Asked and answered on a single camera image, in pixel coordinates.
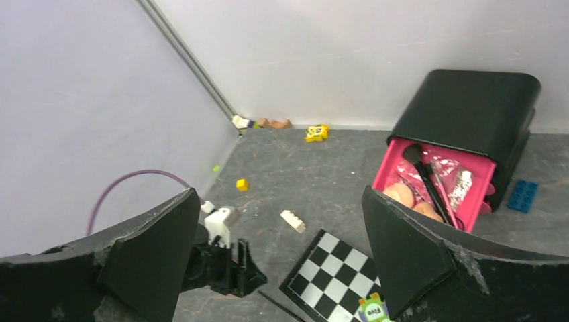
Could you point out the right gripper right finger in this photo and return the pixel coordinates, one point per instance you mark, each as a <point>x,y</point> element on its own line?
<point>431,271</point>

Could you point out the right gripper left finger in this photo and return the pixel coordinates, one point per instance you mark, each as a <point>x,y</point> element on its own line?
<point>132,270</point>

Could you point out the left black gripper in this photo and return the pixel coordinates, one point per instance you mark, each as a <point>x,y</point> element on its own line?
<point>227,271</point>

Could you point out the thin black makeup stick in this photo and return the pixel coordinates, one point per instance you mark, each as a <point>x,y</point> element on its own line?
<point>280,306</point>

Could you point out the round pink powder puff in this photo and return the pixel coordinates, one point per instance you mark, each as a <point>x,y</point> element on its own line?
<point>401,193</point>

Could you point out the clear plastic wrapper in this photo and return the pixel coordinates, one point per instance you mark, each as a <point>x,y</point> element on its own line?
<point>456,179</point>

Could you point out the black makeup brush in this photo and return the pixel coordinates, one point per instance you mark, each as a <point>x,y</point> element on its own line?
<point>413,153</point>

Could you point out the green owl toy block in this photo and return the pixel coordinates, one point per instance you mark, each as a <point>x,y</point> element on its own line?
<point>373,309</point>

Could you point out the white lego brick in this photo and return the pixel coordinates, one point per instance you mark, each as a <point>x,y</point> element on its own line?
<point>297,224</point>

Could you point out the small yellow cube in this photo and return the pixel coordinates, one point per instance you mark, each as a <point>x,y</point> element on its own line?
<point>242,184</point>

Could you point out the black white chessboard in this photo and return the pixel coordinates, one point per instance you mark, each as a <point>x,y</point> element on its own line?
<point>330,278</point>

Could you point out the blue block behind cabinet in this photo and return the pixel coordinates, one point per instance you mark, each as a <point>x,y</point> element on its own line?
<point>523,196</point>

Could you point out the white toy block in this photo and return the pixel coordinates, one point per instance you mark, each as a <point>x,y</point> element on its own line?
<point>241,123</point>

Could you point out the wooden arch block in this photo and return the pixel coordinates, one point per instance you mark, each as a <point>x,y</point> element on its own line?
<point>274,124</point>

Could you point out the yellow toy block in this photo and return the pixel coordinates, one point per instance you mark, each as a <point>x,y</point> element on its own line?
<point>317,133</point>

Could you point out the black drawer cabinet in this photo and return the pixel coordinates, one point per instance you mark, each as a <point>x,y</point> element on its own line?
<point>478,112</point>

